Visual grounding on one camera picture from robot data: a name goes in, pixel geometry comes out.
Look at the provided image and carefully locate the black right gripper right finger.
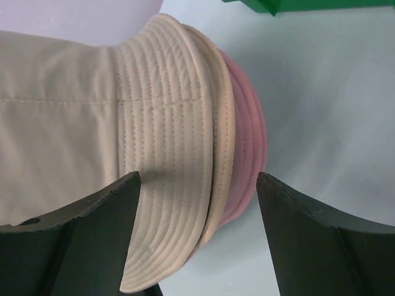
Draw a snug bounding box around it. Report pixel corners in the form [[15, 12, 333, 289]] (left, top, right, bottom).
[[257, 173, 394, 296]]

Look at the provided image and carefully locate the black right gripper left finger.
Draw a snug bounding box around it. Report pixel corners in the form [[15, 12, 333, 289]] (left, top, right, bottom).
[[1, 172, 141, 295]]

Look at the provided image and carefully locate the beige smile bucket hat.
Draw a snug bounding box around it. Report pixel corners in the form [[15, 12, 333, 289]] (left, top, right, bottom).
[[1, 14, 216, 293]]

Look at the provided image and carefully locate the peach embroidered bucket hat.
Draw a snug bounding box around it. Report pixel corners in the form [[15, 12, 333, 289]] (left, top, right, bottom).
[[184, 25, 235, 250]]

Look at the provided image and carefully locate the green plastic tray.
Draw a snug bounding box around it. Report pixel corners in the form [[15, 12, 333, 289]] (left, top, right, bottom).
[[239, 0, 394, 16]]

